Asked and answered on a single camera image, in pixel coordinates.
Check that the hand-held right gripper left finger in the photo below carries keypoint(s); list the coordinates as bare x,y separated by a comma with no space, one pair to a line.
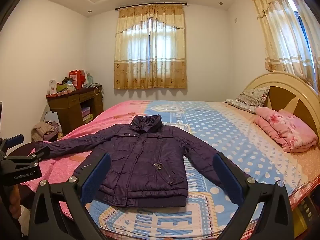
96,172

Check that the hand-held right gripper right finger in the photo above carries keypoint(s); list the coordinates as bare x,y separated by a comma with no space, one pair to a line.
225,172

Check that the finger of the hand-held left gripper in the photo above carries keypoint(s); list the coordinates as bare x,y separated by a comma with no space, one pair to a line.
27,160
15,140

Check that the purple padded jacket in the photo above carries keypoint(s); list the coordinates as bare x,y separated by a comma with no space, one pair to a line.
140,155

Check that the person's left hand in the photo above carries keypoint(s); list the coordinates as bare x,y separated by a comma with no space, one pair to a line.
14,200

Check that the beige padded jacket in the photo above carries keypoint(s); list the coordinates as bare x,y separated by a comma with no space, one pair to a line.
42,132

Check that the bed with printed sheet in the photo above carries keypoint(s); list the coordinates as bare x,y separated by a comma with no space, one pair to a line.
225,135

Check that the purple garment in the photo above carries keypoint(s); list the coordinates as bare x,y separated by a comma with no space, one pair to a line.
56,132

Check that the white paper bag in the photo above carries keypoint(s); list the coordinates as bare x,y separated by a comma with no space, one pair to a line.
53,118

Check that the yellow box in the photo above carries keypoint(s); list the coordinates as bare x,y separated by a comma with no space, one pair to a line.
88,118

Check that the brown wooden desk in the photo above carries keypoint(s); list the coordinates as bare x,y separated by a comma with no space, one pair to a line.
67,112

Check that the pink box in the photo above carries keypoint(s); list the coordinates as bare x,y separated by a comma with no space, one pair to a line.
85,111

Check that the white picture box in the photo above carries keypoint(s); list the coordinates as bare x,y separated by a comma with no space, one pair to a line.
52,86

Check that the green cloth bundle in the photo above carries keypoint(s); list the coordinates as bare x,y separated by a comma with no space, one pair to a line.
62,88

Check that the folded pink blanket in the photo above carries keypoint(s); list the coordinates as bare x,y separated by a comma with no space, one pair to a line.
287,130

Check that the patterned pillow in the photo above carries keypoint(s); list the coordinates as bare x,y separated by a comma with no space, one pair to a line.
250,100

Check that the red gift box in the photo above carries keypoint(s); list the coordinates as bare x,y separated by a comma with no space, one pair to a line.
77,77

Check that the white gift bag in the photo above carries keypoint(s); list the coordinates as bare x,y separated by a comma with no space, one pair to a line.
89,78

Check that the cream wooden headboard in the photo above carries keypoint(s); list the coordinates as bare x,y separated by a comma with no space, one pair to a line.
287,90

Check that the beige floral curtain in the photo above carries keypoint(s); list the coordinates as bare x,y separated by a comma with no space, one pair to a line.
150,72
275,42

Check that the dark curtain rod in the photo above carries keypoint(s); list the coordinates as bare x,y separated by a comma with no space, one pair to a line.
150,4

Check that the window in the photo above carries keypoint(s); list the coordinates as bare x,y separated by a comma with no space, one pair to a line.
296,7

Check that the grey metal frame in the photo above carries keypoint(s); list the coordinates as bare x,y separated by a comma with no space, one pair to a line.
44,113

